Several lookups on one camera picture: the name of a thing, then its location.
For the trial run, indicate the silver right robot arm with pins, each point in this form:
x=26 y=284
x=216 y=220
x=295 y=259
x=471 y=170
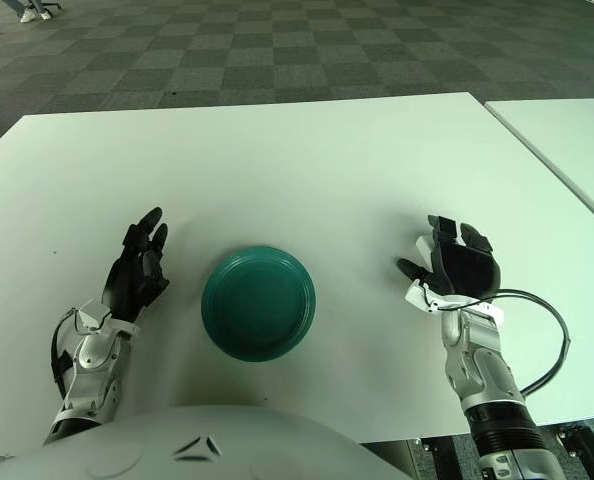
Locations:
x=487 y=370

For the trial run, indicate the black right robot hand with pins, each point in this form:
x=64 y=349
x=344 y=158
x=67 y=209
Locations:
x=467 y=270

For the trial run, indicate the white shoe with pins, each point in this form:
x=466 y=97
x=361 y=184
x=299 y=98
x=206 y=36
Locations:
x=27 y=16
x=45 y=15

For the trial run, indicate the grey robot torso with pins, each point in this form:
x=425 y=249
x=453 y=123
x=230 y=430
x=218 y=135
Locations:
x=152 y=445

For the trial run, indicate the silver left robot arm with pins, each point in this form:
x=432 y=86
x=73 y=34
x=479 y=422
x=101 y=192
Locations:
x=92 y=365

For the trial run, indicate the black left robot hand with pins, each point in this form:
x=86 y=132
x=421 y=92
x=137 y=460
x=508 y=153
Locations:
x=129 y=282

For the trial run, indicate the black table leg frame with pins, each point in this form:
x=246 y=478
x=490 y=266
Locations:
x=584 y=450

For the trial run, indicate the green round plate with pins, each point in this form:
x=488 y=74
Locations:
x=257 y=302

